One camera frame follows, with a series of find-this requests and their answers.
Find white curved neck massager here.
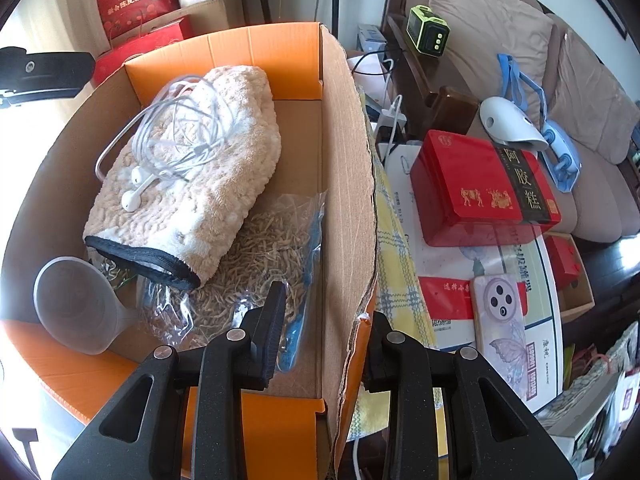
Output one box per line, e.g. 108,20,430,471
480,96,549,153

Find white wired earphones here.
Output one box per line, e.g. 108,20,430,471
94,75,236,212

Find clear bag of dried herbs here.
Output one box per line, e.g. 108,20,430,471
88,193,326,373

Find right beige sofa cushion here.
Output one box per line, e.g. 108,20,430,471
549,30,639,165

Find yellow plaid tablecloth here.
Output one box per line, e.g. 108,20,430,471
347,120,436,441

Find brown sofa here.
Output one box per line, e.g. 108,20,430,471
384,0,639,243

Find red gift tin box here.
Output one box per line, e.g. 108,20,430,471
410,129,562,247

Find large brown cardboard box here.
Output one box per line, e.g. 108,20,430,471
112,0,246,46

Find orange cardboard box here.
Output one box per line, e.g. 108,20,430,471
1,22,378,479

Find peach fluffy oven mitt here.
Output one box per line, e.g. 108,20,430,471
82,65,282,292

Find white printed flat box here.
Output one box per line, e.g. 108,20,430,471
378,144,563,412

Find white blue appliance box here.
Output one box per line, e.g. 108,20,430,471
357,24,386,53

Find white phone with butterfly case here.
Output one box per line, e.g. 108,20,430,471
471,274,527,401

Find green black portable radio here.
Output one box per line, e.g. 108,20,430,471
406,4,450,58

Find small red box in carton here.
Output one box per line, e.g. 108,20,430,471
544,234,582,290

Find red Ferrero gift bag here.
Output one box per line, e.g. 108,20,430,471
92,16,193,87

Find beige sofa cushion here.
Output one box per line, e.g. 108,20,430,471
549,30,639,165
430,0,553,100

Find white plastic funnel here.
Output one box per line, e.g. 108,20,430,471
32,257,137,356

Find left beige sofa cushion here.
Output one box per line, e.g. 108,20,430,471
430,0,553,100

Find blue plastic massager frame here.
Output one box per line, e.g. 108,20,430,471
497,53,582,193

